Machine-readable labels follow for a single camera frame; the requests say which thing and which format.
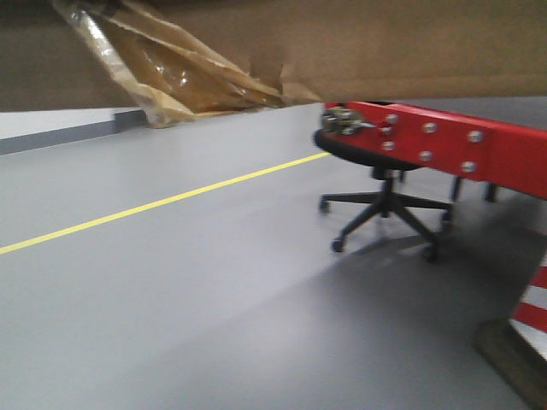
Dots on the red metal conveyor frame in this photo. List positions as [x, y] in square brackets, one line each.
[498, 153]

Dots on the black swivel office chair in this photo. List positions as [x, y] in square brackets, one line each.
[386, 201]

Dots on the brown cardboard carton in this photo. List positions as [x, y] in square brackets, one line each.
[187, 60]

